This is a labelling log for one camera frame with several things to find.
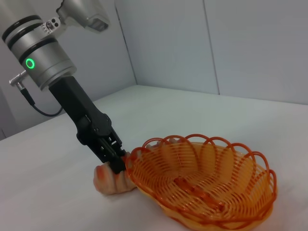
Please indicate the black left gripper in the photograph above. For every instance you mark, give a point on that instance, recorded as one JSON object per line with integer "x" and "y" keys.
{"x": 79, "y": 113}

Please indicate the orange woven plastic basket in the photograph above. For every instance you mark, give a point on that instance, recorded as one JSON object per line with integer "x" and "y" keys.
{"x": 204, "y": 183}

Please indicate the orange striped bread loaf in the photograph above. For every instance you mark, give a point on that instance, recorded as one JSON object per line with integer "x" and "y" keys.
{"x": 108, "y": 180}

